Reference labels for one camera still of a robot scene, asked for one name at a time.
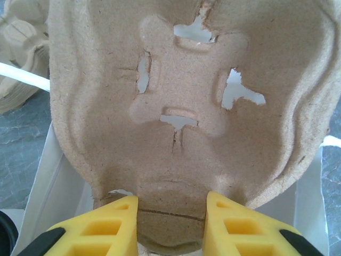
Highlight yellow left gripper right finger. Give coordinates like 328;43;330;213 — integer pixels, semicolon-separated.
203;191;303;256

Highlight stack of pulp cup carriers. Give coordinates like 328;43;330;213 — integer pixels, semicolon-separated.
0;0;51;115

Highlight floral paper bag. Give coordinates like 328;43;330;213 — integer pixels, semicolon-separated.
0;14;341;256

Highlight pulp cup carrier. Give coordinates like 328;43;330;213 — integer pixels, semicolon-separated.
47;0;341;254

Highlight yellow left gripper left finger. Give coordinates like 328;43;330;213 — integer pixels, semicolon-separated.
45;195;139;256

